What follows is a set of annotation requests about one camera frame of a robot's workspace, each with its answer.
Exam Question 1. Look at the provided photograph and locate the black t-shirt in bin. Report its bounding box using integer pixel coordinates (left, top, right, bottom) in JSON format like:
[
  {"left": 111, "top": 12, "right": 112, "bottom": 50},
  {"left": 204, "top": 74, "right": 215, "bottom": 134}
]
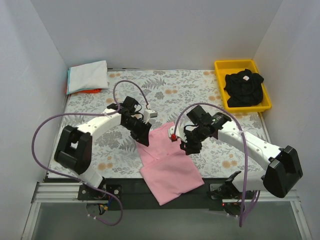
[{"left": 224, "top": 68, "right": 264, "bottom": 108}]

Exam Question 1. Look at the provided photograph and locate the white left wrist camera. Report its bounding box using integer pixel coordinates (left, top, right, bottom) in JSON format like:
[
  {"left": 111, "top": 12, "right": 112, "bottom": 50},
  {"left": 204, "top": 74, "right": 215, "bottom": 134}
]
[{"left": 143, "top": 109, "right": 158, "bottom": 122}]

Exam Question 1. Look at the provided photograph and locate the floral patterned table mat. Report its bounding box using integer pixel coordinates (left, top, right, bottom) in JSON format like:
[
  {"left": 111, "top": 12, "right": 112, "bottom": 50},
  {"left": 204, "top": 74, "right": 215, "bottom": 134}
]
[{"left": 60, "top": 70, "right": 261, "bottom": 178}]

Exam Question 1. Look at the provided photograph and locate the folded teal t-shirt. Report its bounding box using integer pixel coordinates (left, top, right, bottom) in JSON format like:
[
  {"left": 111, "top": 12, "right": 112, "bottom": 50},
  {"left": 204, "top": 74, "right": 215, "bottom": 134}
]
[{"left": 65, "top": 59, "right": 106, "bottom": 95}]

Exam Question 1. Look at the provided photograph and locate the aluminium frame rail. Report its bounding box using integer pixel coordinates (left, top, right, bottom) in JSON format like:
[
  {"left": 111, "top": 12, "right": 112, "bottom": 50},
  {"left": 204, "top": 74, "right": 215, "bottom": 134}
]
[{"left": 31, "top": 182, "right": 300, "bottom": 203}]

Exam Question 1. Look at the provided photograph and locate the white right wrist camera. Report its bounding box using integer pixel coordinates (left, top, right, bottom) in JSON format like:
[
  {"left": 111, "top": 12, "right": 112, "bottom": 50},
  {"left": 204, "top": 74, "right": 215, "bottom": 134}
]
[{"left": 168, "top": 126, "right": 187, "bottom": 143}]

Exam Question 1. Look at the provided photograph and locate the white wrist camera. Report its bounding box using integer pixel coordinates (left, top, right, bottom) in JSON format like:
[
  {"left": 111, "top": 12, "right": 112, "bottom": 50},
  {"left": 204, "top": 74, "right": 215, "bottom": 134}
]
[
  {"left": 168, "top": 126, "right": 187, "bottom": 143},
  {"left": 143, "top": 109, "right": 158, "bottom": 122}
]

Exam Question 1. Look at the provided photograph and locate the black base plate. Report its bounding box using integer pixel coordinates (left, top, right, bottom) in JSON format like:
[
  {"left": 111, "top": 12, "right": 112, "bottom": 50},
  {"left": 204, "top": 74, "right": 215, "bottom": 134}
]
[{"left": 77, "top": 177, "right": 256, "bottom": 211}]

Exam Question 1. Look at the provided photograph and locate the purple cable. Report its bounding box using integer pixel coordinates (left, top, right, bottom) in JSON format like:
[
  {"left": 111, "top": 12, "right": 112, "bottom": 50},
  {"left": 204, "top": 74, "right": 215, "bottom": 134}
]
[
  {"left": 172, "top": 102, "right": 261, "bottom": 228},
  {"left": 31, "top": 80, "right": 151, "bottom": 227}
]

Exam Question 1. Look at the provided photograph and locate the folded orange t-shirt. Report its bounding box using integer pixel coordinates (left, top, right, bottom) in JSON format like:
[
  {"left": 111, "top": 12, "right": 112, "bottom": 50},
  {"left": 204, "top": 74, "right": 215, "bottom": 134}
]
[{"left": 65, "top": 86, "right": 102, "bottom": 95}]

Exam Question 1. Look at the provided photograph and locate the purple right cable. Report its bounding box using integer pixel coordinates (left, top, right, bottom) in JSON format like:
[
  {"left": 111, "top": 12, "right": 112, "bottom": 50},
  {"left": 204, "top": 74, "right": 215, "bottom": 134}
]
[{"left": 172, "top": 102, "right": 261, "bottom": 228}]

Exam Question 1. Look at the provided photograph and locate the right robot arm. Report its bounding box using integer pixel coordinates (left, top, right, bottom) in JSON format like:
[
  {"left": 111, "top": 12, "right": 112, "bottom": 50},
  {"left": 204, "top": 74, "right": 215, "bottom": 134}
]
[{"left": 168, "top": 103, "right": 303, "bottom": 199}]

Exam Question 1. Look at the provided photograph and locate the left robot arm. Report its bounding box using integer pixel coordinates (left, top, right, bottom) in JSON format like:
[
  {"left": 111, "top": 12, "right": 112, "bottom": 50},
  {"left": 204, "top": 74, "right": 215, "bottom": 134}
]
[{"left": 54, "top": 96, "right": 158, "bottom": 200}]

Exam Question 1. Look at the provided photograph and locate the pink t-shirt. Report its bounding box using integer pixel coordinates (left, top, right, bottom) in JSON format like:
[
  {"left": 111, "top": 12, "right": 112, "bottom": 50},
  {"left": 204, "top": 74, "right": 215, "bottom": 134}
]
[{"left": 136, "top": 122, "right": 205, "bottom": 206}]

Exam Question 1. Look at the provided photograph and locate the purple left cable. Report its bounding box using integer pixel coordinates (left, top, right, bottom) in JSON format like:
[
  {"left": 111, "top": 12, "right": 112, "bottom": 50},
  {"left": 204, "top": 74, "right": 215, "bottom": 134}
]
[{"left": 31, "top": 80, "right": 151, "bottom": 227}]

